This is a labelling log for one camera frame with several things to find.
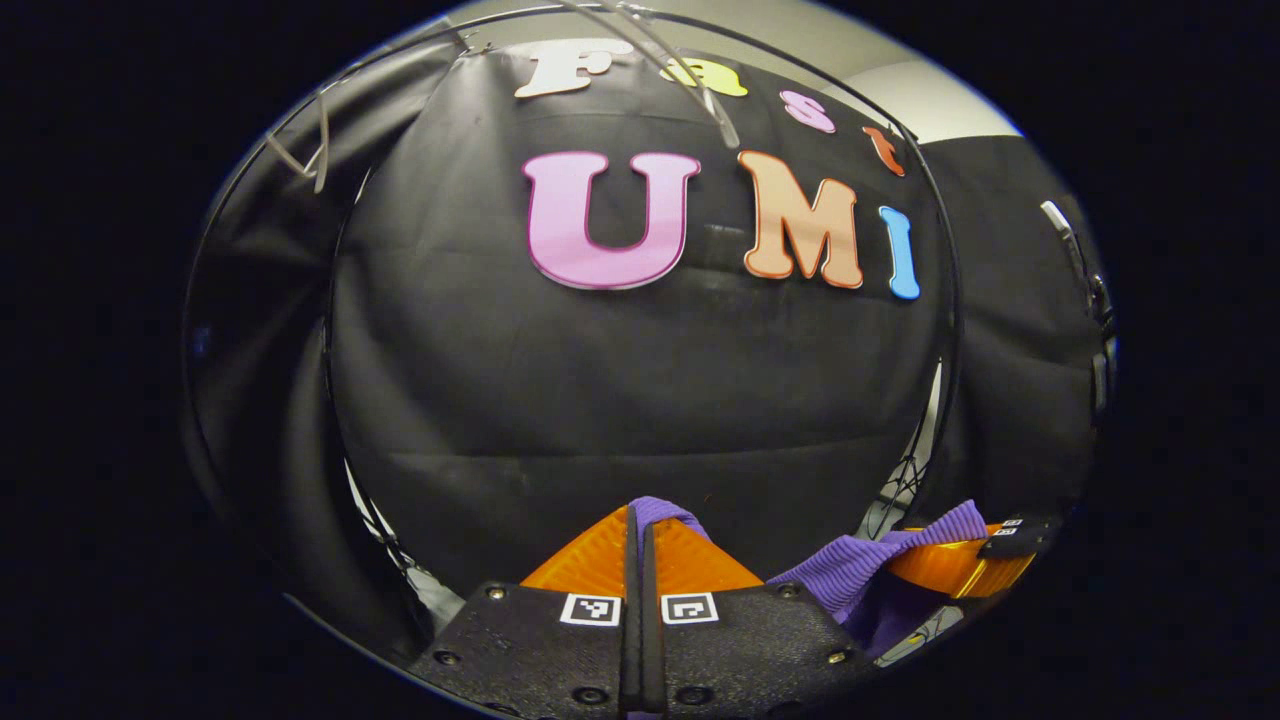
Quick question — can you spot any black clothes rack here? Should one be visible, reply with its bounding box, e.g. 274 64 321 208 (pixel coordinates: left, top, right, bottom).
183 5 963 521

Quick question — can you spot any white hanger with hook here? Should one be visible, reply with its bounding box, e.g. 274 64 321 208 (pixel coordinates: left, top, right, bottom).
555 0 743 151

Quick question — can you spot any purple short-sleeved shirt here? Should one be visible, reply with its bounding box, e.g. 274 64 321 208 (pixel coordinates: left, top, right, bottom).
628 496 991 661

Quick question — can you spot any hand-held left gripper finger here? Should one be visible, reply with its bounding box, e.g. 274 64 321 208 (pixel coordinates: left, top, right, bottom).
410 505 642 717
640 518 879 719

